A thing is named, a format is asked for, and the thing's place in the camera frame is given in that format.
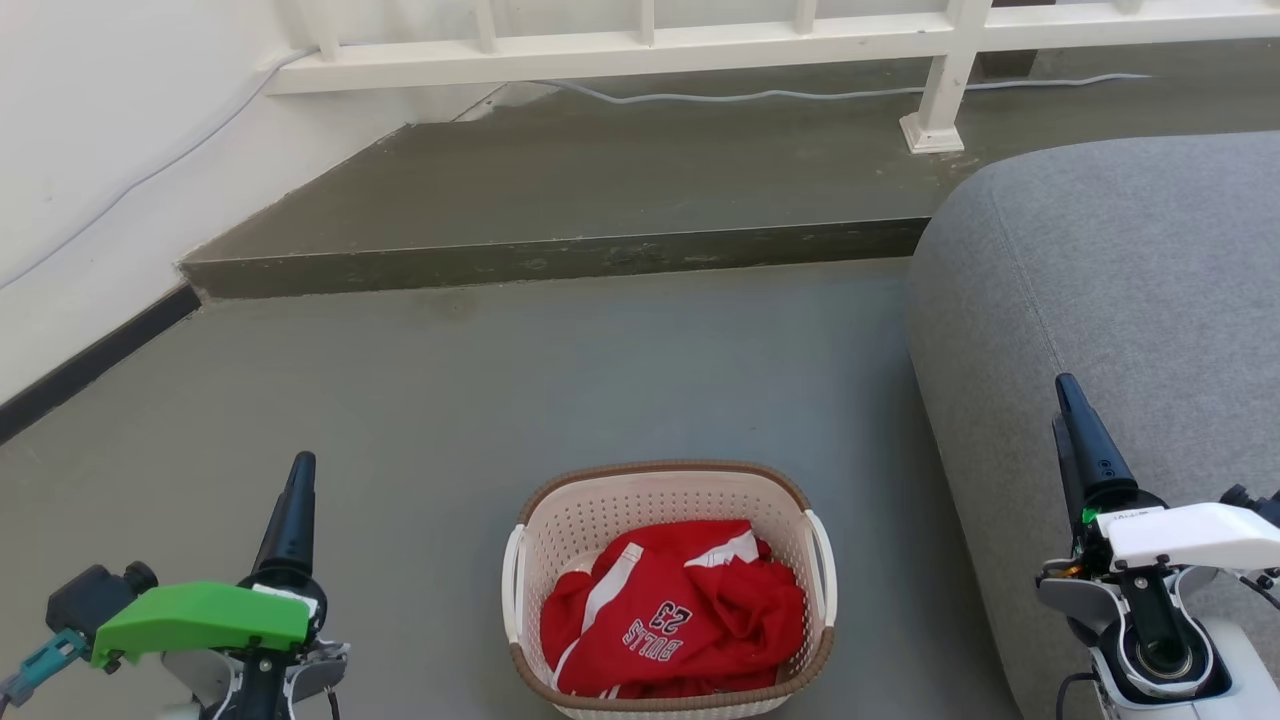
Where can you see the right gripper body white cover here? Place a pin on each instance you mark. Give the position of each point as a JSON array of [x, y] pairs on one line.
[[1190, 535]]

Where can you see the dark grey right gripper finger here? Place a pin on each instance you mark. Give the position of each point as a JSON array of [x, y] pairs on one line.
[[1092, 450], [1068, 470]]

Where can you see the white wooden railing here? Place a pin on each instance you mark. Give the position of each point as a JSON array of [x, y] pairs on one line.
[[600, 48]]

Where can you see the red Bulls basketball jersey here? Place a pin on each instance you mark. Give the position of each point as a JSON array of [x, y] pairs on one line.
[[680, 620]]

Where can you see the grey concrete raised step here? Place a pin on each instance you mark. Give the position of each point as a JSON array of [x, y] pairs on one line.
[[600, 190]]

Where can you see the black baseboard strip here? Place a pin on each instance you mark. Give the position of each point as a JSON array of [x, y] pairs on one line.
[[100, 350]]

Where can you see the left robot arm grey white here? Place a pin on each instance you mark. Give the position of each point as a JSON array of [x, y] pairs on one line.
[[305, 675]]

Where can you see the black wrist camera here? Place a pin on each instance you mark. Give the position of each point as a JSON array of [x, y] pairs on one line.
[[90, 598], [1250, 505]]

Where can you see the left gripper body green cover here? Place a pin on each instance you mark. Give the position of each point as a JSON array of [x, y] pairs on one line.
[[200, 615]]

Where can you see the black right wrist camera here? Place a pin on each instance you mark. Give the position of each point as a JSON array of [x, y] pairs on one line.
[[1250, 505]]

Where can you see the grey fabric sofa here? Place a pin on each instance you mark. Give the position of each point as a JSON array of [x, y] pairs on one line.
[[1100, 280]]

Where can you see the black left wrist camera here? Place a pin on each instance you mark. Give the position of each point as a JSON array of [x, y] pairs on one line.
[[90, 598]]

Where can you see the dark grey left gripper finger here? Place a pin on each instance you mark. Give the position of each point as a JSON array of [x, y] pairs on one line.
[[292, 520]]

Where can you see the cream perforated plastic laundry basket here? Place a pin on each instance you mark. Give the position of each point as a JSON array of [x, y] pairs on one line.
[[600, 510]]

